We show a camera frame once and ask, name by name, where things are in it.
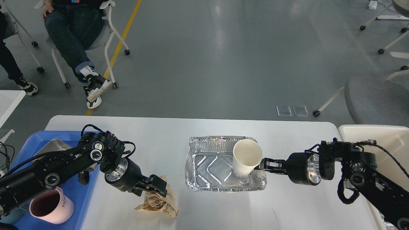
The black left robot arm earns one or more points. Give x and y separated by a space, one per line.
35 175

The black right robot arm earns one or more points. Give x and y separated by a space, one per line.
359 176

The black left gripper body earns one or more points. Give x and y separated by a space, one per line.
127 177

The clear floor plate left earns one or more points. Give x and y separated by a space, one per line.
284 111

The white plastic bin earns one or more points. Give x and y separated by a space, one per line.
395 139

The white paper cup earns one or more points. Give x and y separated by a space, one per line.
247 154

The clear floor plate right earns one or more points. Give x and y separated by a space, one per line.
301 111

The blue plastic tray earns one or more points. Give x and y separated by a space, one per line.
79 194

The pink plastic mug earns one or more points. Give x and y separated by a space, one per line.
52 206

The grey office chair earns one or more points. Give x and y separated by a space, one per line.
371 101

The teal ceramic mug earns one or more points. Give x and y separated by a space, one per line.
15 215

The aluminium foil tray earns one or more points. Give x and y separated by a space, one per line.
209 166

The stainless steel tray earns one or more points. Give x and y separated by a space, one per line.
54 145

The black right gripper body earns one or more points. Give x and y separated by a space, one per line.
303 168

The grey white rolling chair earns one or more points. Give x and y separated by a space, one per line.
104 40

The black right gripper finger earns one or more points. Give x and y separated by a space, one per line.
268 164
277 171

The seated person in black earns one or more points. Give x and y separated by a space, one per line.
73 26

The brown paper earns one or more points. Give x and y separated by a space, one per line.
157 203

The clear floor plate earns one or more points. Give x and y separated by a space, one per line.
301 111
284 111

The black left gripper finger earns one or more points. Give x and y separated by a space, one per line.
154 184

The white side table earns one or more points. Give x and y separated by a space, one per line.
9 100

